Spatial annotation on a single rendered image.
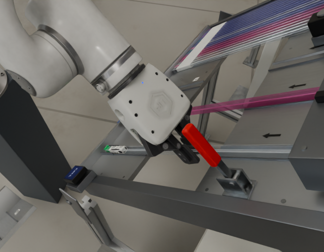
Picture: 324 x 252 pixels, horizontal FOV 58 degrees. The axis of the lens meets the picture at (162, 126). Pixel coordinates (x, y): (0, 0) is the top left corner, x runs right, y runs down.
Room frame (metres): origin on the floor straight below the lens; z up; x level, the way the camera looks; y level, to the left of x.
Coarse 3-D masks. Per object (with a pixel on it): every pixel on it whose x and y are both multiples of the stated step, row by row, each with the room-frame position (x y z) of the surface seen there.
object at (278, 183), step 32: (288, 64) 0.39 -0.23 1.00; (320, 64) 0.34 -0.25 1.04; (256, 128) 0.25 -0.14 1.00; (288, 128) 0.22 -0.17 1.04; (224, 160) 0.20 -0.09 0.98; (256, 160) 0.18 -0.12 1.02; (288, 160) 0.17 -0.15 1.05; (256, 192) 0.13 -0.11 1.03; (288, 192) 0.12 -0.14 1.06; (320, 192) 0.11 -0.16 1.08
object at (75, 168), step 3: (72, 168) 0.29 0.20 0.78; (75, 168) 0.28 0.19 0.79; (78, 168) 0.28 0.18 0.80; (69, 171) 0.28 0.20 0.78; (72, 171) 0.28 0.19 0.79; (75, 171) 0.27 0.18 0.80; (78, 171) 0.27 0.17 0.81; (69, 174) 0.27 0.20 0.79; (72, 174) 0.27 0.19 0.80; (75, 174) 0.26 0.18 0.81; (66, 177) 0.27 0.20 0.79; (69, 177) 0.26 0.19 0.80; (72, 177) 0.26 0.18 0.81
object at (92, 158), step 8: (200, 32) 0.82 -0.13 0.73; (192, 40) 0.79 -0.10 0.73; (168, 72) 0.64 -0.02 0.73; (112, 128) 0.43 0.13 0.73; (120, 128) 0.43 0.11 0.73; (112, 136) 0.41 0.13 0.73; (104, 144) 0.38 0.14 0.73; (96, 152) 0.36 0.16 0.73; (88, 160) 0.34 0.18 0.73; (96, 160) 0.34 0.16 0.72; (88, 168) 0.32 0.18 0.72
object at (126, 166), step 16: (208, 64) 0.57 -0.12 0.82; (176, 80) 0.58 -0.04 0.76; (192, 80) 0.52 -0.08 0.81; (208, 80) 0.50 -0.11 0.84; (192, 96) 0.44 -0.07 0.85; (112, 144) 0.38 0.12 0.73; (128, 144) 0.35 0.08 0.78; (112, 160) 0.31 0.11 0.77; (128, 160) 0.29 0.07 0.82; (144, 160) 0.28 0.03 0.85; (112, 176) 0.26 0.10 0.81; (128, 176) 0.24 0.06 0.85
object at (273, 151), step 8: (248, 144) 0.21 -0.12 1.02; (256, 144) 0.20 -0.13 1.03; (264, 144) 0.20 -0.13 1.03; (272, 144) 0.19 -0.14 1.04; (280, 144) 0.19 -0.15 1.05; (288, 144) 0.18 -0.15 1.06; (128, 152) 0.32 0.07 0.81; (136, 152) 0.30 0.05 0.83; (144, 152) 0.29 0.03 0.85; (168, 152) 0.26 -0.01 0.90; (224, 152) 0.21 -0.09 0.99; (232, 152) 0.20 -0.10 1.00; (240, 152) 0.20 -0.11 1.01; (248, 152) 0.19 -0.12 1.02; (256, 152) 0.19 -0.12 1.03; (264, 152) 0.18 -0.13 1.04; (272, 152) 0.18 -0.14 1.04; (280, 152) 0.18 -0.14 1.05; (288, 152) 0.17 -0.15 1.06
